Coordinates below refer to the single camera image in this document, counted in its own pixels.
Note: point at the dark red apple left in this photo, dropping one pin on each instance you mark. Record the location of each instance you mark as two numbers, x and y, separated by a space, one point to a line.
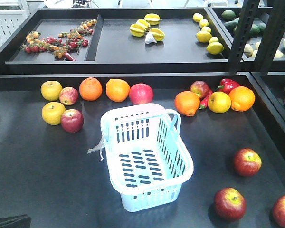
72 120

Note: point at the pink red small apple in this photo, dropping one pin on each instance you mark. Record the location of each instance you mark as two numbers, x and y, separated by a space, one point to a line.
68 96

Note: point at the white perforated cabinet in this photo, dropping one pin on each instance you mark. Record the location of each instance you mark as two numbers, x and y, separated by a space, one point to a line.
12 15

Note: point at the cherry tomato vine pile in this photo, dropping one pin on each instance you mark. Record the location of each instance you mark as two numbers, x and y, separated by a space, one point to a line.
63 45

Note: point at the bright red apple centre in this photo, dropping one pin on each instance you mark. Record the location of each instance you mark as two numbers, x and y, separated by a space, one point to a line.
141 93

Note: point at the dark red apple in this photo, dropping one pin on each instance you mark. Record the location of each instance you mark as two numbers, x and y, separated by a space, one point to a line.
200 88
72 120

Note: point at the orange fruit back left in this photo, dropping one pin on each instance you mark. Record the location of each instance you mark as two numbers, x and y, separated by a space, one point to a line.
90 89

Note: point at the yellow apple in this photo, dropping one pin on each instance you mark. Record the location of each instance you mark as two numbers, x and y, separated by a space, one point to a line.
52 112
219 102
50 90

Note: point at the orange fruit back centre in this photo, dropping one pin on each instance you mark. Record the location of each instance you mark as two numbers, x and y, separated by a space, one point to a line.
117 90

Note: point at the yellow apple back left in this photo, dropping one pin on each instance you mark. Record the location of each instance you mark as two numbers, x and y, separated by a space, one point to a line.
50 90

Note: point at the red bell pepper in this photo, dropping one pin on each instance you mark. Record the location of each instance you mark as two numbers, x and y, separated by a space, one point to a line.
226 85

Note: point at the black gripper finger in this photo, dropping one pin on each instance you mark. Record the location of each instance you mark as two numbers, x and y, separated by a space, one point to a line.
20 221

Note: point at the dark red apple back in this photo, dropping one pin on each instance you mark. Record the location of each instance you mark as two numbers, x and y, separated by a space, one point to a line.
200 88

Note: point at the orange fruit right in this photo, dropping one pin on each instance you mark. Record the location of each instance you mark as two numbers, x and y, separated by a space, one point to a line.
242 98

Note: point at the orange fruit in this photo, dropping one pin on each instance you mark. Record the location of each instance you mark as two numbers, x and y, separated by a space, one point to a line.
90 89
242 98
117 90
187 103

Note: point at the white garlic bulb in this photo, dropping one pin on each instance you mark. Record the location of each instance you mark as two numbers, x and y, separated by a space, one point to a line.
149 39

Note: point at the yellow apple front left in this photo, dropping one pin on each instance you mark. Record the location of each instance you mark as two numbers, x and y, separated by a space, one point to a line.
52 112

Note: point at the light blue plastic basket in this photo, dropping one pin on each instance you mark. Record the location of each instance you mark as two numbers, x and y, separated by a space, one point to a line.
146 157

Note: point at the red chili pepper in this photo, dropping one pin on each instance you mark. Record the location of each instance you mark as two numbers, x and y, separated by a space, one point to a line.
204 102

